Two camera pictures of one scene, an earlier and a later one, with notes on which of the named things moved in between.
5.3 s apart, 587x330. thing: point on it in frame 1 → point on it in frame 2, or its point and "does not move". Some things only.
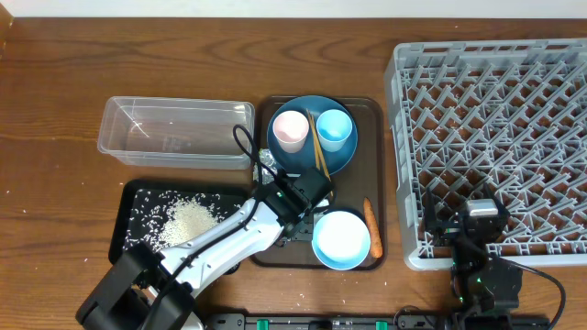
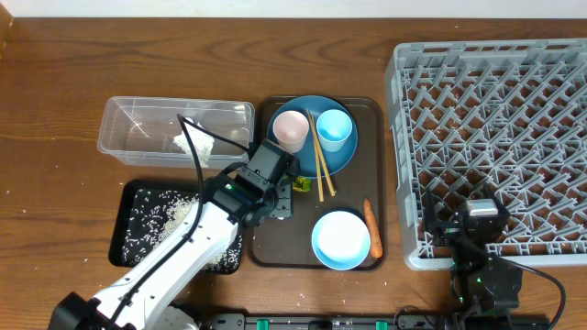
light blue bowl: (341, 240) does not move
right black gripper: (448, 231) does not move
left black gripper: (309, 237) → (287, 211)
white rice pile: (165, 217) does not move
